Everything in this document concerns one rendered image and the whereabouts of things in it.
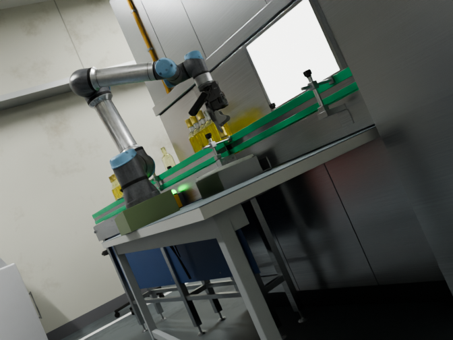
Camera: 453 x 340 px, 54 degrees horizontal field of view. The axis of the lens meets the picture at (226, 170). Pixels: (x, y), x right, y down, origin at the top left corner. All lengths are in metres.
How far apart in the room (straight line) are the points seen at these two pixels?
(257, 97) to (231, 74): 0.19
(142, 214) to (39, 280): 3.38
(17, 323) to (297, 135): 3.20
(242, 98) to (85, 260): 3.31
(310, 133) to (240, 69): 0.59
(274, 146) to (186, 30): 0.92
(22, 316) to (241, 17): 3.17
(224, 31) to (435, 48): 1.23
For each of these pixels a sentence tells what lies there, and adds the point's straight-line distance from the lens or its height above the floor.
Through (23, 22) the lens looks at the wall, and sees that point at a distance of 5.72.
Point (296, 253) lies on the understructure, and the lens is 2.31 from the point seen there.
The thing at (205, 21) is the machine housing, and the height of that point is 1.56.
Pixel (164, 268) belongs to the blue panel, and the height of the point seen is 0.44.
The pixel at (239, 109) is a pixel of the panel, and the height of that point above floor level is 1.08.
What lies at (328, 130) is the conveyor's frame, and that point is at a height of 0.80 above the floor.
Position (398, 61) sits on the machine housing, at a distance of 1.27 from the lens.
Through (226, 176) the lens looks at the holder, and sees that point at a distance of 1.72.
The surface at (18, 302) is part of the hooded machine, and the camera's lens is 4.31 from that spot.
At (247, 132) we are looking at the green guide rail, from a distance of 1.96.
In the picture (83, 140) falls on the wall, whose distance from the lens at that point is 5.24.
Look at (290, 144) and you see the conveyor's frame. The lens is 1.78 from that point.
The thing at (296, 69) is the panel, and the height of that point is 1.09.
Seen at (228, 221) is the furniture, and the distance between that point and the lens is 1.13.
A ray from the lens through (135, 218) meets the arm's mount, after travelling 1.72.
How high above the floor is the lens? 0.78
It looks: 1 degrees up
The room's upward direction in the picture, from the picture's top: 24 degrees counter-clockwise
